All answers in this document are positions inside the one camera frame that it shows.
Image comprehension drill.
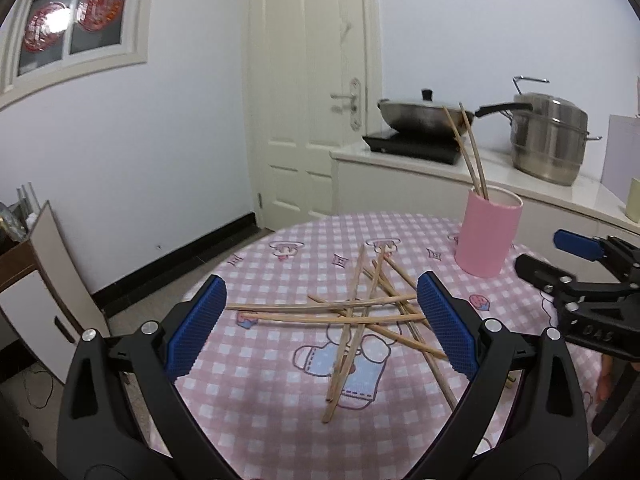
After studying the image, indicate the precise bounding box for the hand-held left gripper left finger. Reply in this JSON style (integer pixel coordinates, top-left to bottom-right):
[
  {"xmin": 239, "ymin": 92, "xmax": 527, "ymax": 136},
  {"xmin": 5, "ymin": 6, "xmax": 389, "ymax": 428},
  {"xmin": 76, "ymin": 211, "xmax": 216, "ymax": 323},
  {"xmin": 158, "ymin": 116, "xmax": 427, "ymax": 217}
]
[{"xmin": 56, "ymin": 275, "xmax": 228, "ymax": 480}]

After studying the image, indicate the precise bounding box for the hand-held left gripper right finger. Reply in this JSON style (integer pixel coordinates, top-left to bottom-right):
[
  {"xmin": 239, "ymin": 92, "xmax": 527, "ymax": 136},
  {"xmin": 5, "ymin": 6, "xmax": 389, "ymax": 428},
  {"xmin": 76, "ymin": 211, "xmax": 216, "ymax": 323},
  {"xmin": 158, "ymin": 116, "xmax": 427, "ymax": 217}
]
[{"xmin": 416, "ymin": 271, "xmax": 590, "ymax": 480}]

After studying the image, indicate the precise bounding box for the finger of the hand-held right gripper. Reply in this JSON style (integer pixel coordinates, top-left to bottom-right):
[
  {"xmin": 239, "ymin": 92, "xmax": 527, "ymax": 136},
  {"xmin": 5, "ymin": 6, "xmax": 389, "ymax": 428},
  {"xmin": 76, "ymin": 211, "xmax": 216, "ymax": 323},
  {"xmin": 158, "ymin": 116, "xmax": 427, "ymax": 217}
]
[
  {"xmin": 515, "ymin": 254, "xmax": 640, "ymax": 311},
  {"xmin": 553, "ymin": 229, "xmax": 640, "ymax": 286}
]

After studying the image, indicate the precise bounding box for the pink cup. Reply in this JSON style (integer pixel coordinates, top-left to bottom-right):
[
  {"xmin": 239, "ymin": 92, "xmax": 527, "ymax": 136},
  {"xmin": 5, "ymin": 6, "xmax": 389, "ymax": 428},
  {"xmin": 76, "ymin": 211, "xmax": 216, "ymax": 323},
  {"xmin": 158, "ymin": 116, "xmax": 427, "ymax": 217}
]
[{"xmin": 454, "ymin": 185, "xmax": 524, "ymax": 278}]

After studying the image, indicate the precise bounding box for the pile of wooden chopsticks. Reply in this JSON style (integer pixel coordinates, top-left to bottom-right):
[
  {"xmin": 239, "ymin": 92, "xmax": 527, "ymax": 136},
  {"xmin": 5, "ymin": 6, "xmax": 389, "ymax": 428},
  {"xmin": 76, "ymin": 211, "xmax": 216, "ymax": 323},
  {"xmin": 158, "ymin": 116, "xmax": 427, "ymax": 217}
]
[{"xmin": 225, "ymin": 242, "xmax": 516, "ymax": 423}]

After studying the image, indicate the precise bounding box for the person's right hand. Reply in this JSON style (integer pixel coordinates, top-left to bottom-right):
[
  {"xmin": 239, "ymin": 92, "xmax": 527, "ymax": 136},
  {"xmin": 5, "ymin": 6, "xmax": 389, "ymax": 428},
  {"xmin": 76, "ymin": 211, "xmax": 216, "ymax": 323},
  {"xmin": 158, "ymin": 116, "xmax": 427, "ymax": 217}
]
[{"xmin": 596, "ymin": 354, "xmax": 615, "ymax": 407}]

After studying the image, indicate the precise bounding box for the pale yellow cup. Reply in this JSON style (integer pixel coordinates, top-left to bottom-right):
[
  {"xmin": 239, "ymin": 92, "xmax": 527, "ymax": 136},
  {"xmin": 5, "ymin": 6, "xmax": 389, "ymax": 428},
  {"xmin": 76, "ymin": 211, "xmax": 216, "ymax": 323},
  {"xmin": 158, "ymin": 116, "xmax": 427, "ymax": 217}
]
[{"xmin": 625, "ymin": 177, "xmax": 640, "ymax": 223}]

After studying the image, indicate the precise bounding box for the pink checked tablecloth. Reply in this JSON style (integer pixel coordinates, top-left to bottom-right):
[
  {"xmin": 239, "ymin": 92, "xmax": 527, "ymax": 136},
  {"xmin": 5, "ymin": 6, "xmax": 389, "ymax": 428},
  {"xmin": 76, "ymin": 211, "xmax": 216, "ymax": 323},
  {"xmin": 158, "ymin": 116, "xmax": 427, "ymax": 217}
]
[{"xmin": 172, "ymin": 211, "xmax": 603, "ymax": 480}]

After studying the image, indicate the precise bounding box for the white board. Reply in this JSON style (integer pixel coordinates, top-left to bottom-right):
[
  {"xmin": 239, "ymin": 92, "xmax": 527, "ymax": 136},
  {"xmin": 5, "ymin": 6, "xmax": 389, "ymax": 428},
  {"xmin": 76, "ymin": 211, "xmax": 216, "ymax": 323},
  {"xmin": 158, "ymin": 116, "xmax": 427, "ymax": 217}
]
[{"xmin": 600, "ymin": 114, "xmax": 640, "ymax": 203}]

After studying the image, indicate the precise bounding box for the steel steamer pot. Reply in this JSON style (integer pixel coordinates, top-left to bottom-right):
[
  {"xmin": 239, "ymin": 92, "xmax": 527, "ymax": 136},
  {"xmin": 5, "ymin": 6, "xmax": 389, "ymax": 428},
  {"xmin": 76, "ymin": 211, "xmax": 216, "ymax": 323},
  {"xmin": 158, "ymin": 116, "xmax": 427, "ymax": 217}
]
[{"xmin": 502, "ymin": 76, "xmax": 603, "ymax": 187}]

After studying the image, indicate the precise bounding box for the wooden chopstick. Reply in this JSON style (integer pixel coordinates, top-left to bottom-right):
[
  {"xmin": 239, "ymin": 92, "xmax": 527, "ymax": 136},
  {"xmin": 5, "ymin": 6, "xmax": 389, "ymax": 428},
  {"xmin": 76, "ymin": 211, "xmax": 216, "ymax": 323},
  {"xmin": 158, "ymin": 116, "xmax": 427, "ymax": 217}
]
[
  {"xmin": 458, "ymin": 102, "xmax": 490, "ymax": 200},
  {"xmin": 442, "ymin": 105, "xmax": 486, "ymax": 198}
]

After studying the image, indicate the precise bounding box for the white counter cabinet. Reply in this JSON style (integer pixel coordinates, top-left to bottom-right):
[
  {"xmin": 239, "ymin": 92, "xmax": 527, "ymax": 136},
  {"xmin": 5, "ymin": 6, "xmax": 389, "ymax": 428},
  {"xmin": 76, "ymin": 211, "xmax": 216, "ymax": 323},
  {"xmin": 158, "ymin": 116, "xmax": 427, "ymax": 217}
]
[{"xmin": 330, "ymin": 137, "xmax": 640, "ymax": 261}]

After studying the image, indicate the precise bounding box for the white wooden cabinet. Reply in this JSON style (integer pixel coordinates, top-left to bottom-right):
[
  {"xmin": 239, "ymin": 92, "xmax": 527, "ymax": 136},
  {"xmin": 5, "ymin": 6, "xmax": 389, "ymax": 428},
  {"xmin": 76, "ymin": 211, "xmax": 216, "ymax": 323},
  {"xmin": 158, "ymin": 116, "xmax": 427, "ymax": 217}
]
[{"xmin": 0, "ymin": 200, "xmax": 111, "ymax": 386}]

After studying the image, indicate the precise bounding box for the black induction cooker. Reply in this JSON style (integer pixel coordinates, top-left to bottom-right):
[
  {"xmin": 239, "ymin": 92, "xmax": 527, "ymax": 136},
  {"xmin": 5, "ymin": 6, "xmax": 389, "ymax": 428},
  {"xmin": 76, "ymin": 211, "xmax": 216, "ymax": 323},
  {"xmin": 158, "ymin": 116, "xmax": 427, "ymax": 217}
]
[{"xmin": 362, "ymin": 130, "xmax": 463, "ymax": 166}]

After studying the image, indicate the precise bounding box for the steel wok with lid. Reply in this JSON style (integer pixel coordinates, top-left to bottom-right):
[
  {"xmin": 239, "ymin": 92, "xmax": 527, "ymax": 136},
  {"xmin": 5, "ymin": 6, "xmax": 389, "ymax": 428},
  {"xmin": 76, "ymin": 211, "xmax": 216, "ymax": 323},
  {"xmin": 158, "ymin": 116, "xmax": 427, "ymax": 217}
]
[{"xmin": 377, "ymin": 89, "xmax": 533, "ymax": 140}]

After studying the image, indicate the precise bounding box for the white door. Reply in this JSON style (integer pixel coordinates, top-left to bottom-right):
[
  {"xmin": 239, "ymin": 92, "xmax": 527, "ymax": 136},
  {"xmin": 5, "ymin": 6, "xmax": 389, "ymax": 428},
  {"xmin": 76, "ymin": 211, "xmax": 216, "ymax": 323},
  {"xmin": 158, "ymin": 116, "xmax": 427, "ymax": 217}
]
[{"xmin": 247, "ymin": 0, "xmax": 383, "ymax": 233}]

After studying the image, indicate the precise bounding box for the white framed window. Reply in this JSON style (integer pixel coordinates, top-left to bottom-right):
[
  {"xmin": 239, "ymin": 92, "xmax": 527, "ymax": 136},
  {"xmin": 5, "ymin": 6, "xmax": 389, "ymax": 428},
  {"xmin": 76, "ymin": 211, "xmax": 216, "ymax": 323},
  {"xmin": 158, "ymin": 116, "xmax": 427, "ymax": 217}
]
[{"xmin": 0, "ymin": 0, "xmax": 161, "ymax": 111}]

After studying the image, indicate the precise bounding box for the red window decoration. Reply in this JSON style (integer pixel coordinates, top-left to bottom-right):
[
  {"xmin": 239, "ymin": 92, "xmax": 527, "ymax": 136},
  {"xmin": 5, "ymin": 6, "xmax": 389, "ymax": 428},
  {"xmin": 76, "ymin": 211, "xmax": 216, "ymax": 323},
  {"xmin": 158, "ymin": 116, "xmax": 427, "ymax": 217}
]
[
  {"xmin": 22, "ymin": 2, "xmax": 73, "ymax": 53},
  {"xmin": 75, "ymin": 0, "xmax": 126, "ymax": 33}
]

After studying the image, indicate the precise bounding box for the black floor cable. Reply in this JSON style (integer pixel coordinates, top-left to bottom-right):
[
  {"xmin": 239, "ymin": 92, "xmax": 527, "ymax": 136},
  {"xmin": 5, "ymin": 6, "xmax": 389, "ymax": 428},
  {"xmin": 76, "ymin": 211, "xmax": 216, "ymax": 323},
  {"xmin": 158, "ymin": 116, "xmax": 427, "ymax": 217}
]
[{"xmin": 22, "ymin": 362, "xmax": 56, "ymax": 411}]

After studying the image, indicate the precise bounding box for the silver door handle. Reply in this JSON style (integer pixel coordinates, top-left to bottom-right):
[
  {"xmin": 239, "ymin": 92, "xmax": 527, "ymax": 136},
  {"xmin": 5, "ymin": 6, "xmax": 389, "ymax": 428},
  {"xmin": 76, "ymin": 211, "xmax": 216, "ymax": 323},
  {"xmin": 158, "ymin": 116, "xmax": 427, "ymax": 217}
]
[{"xmin": 330, "ymin": 77, "xmax": 362, "ymax": 131}]

